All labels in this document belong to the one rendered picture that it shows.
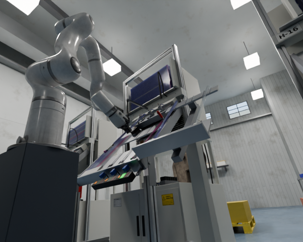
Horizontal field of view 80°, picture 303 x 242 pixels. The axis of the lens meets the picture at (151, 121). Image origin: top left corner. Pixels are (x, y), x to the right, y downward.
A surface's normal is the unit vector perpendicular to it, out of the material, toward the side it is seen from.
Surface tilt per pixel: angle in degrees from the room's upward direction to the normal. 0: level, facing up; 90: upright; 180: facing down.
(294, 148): 90
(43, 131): 90
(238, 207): 90
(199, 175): 90
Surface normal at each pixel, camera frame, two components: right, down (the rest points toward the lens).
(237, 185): -0.53, -0.32
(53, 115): 0.78, -0.33
